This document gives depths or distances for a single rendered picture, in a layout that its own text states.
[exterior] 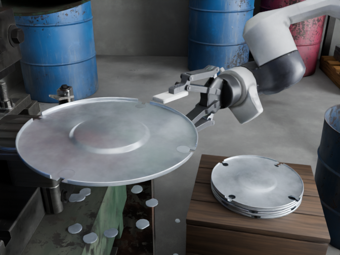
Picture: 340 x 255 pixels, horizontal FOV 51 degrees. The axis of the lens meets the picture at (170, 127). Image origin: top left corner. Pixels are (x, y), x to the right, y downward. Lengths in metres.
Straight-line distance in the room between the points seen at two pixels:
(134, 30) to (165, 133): 3.38
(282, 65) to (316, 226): 0.51
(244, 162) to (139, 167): 0.81
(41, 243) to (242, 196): 0.67
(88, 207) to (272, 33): 0.53
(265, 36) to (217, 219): 0.54
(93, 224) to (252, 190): 0.63
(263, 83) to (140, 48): 3.18
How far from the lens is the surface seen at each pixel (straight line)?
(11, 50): 0.62
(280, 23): 0.86
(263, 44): 0.84
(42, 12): 0.88
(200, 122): 0.78
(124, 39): 3.99
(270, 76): 0.85
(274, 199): 1.13
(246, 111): 0.84
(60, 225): 0.64
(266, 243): 1.11
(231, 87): 0.79
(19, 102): 0.85
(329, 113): 1.59
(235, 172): 1.22
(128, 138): 0.57
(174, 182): 1.82
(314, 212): 1.18
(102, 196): 0.69
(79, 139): 0.57
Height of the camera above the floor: 1.06
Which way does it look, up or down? 27 degrees down
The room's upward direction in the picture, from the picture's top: straight up
